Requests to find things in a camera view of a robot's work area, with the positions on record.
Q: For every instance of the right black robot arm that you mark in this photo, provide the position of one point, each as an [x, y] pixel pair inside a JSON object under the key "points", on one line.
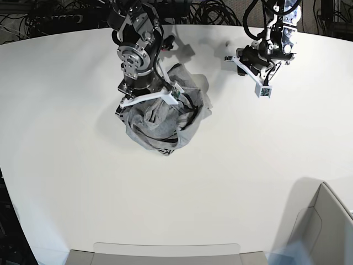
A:
{"points": [[140, 39]]}

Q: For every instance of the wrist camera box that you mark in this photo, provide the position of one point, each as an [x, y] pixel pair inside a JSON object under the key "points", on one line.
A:
{"points": [[177, 89], [263, 91]]}

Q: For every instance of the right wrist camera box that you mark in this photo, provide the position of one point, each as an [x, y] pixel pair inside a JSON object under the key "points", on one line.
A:
{"points": [[177, 89]]}

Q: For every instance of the grey bin right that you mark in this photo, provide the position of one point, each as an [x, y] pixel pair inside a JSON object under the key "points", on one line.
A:
{"points": [[325, 228]]}

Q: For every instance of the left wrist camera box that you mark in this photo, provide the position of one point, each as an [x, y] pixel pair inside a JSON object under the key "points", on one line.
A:
{"points": [[263, 91]]}

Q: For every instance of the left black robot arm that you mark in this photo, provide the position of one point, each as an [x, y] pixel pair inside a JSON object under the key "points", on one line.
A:
{"points": [[280, 24]]}

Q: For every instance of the grey tray bottom edge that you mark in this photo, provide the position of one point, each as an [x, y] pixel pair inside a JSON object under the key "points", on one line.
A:
{"points": [[114, 253]]}

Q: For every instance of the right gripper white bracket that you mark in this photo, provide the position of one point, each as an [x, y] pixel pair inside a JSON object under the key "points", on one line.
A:
{"points": [[165, 93]]}

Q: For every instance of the blue object bottom right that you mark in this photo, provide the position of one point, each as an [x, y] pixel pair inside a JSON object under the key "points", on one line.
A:
{"points": [[294, 253]]}

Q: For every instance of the grey T-shirt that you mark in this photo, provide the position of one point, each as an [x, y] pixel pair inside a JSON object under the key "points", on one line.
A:
{"points": [[157, 126]]}

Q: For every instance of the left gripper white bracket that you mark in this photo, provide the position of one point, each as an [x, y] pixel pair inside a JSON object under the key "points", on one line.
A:
{"points": [[260, 62]]}

